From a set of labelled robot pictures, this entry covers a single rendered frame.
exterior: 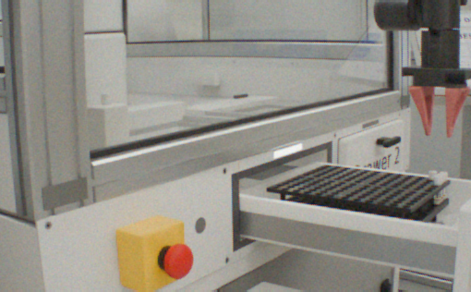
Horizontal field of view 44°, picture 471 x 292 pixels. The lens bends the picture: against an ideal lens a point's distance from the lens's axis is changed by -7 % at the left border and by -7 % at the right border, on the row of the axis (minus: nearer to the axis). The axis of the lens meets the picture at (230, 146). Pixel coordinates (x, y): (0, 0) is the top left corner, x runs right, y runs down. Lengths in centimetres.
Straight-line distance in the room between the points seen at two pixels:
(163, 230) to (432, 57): 44
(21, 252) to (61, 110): 16
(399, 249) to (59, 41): 46
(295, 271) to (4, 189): 57
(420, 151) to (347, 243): 194
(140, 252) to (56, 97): 19
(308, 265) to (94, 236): 53
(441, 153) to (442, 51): 182
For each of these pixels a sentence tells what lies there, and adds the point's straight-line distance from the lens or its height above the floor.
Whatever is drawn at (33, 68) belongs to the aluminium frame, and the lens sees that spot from 61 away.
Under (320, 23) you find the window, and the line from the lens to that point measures 108.
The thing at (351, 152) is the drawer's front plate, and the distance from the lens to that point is 113.
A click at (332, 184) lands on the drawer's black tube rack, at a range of 91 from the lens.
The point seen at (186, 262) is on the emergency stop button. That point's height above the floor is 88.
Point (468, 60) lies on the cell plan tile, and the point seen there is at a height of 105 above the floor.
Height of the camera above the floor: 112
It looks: 11 degrees down
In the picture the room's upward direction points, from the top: 1 degrees counter-clockwise
